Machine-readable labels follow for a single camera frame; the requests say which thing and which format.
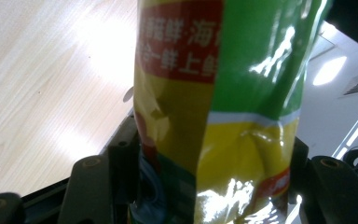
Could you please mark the long ceiling light strip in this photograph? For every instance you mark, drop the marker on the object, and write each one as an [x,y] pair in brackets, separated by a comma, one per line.
[357,130]

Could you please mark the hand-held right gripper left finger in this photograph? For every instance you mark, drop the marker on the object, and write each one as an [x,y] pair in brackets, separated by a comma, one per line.
[124,155]

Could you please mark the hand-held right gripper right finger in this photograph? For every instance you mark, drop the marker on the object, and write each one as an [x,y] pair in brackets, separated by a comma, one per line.
[298,171]

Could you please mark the yellow spout pouch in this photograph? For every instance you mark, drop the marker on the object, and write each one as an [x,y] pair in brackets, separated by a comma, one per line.
[230,109]

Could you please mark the ceiling light panel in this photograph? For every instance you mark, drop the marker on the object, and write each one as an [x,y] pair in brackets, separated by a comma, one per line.
[329,71]

